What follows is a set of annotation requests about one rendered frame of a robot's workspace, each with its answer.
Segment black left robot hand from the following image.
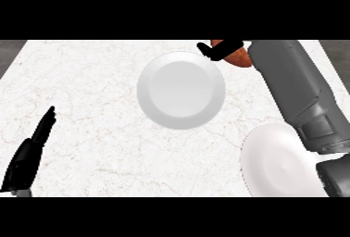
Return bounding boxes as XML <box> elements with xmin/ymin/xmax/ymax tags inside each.
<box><xmin>0</xmin><ymin>106</ymin><xmax>58</xmax><ymax>193</ymax></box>

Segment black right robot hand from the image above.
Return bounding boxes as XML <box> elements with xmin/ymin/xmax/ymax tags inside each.
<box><xmin>195</xmin><ymin>40</ymin><xmax>245</xmax><ymax>62</ymax></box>

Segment orange sweet potato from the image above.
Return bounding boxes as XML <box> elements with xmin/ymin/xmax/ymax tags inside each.
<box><xmin>210</xmin><ymin>40</ymin><xmax>254</xmax><ymax>69</ymax></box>

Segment white round plate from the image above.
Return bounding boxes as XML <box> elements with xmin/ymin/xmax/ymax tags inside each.
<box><xmin>239</xmin><ymin>122</ymin><xmax>331</xmax><ymax>198</ymax></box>
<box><xmin>136</xmin><ymin>51</ymin><xmax>228</xmax><ymax>131</ymax></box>

